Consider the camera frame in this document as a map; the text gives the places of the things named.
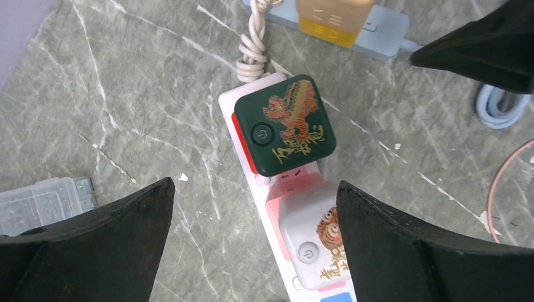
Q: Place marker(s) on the dark green cube adapter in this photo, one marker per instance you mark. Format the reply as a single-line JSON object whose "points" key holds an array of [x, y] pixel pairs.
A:
{"points": [[285, 125]]}

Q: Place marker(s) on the clear plastic screw box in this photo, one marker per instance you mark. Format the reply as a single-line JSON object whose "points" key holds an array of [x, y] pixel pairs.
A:
{"points": [[45, 202]]}

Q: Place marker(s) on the red cube adapter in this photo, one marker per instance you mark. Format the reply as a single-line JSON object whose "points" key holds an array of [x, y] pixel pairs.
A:
{"points": [[244, 144]]}

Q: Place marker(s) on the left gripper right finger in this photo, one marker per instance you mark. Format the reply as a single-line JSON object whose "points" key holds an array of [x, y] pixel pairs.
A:
{"points": [[394, 256]]}

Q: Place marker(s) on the white cube adapter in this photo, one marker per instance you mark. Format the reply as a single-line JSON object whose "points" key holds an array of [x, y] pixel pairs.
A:
{"points": [[309, 225]]}

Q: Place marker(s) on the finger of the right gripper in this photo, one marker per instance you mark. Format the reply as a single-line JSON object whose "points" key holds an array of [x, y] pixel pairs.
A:
{"points": [[495, 50]]}

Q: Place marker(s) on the peach cube adapter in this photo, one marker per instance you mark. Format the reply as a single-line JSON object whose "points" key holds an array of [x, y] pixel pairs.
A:
{"points": [[345, 15]]}

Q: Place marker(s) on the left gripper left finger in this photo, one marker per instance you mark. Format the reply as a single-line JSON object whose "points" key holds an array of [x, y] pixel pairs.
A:
{"points": [[111, 253]]}

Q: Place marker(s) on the light blue plug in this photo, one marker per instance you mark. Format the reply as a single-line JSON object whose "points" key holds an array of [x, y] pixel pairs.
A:
{"points": [[381, 37]]}

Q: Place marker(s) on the yellow cube adapter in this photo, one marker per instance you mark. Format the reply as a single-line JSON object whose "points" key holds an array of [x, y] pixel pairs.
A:
{"points": [[327, 33]]}

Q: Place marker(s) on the pink cube adapter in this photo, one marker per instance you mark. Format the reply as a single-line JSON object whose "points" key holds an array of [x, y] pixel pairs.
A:
{"points": [[305, 182]]}

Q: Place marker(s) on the white power strip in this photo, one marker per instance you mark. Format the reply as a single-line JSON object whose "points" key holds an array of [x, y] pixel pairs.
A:
{"points": [[263, 189]]}

